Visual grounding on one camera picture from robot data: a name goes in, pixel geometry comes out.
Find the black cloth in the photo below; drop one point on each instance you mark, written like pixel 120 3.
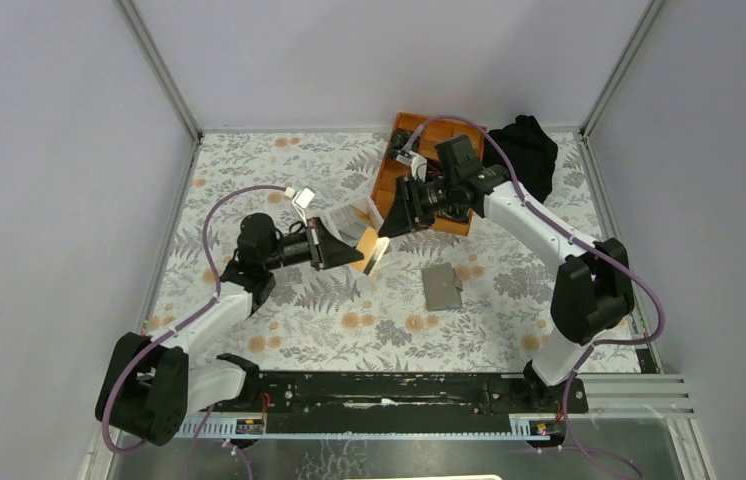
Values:
pixel 532 153

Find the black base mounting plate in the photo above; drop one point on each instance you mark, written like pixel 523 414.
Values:
pixel 485 393

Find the orange wooden compartment box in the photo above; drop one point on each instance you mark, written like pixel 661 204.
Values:
pixel 384 189

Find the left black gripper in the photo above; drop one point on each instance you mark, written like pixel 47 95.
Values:
pixel 330 251

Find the gold credit card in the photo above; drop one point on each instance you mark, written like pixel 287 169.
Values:
pixel 373 248

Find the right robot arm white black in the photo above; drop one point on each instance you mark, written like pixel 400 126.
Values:
pixel 592 293

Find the white slotted cable duct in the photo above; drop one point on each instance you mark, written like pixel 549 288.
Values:
pixel 373 427

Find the rolled dark sock top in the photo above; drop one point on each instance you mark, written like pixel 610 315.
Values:
pixel 397 142

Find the grey leather card holder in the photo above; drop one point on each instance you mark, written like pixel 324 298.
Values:
pixel 442 287

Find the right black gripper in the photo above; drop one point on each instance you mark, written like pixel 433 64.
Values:
pixel 406 213

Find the floral table mat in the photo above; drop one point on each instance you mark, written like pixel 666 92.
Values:
pixel 332 320

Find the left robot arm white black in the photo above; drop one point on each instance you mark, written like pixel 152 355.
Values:
pixel 153 381

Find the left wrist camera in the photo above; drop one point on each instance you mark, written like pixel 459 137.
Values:
pixel 301 199

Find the white plastic card tray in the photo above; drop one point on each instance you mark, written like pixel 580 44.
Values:
pixel 352 219

